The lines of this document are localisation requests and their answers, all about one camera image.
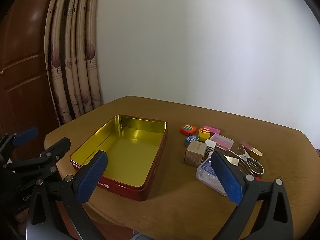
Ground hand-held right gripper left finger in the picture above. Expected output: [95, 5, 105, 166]
[26, 150, 108, 240]

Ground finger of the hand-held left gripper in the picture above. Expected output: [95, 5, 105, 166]
[0, 127, 39, 160]
[3, 137, 72, 174]

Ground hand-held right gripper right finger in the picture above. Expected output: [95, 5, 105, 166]
[211, 151, 293, 240]

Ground gold square piece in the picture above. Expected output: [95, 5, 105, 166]
[224, 155, 242, 167]

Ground clear playing card box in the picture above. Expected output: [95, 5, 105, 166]
[196, 155, 234, 196]

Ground white black zigzag cube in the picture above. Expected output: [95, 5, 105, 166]
[204, 139, 217, 158]

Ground clear box with pink insert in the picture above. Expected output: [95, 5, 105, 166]
[209, 133, 234, 151]

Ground small maroon block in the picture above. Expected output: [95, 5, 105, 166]
[240, 142, 253, 154]

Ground brown cardboard cube box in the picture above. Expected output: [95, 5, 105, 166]
[184, 140, 207, 167]

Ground red tin box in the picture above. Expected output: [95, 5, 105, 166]
[69, 114, 167, 202]

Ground pink eraser block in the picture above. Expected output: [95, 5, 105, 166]
[203, 125, 221, 136]

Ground yellow striped block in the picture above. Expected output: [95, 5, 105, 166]
[198, 127, 211, 142]

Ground blue candy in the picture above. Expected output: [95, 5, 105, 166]
[184, 135, 200, 147]

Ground round red tape measure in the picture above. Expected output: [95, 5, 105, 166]
[180, 124, 196, 134]

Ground brown wooden door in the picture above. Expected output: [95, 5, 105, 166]
[0, 0, 61, 140]

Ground beige patterned curtain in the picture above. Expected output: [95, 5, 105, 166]
[44, 0, 103, 125]

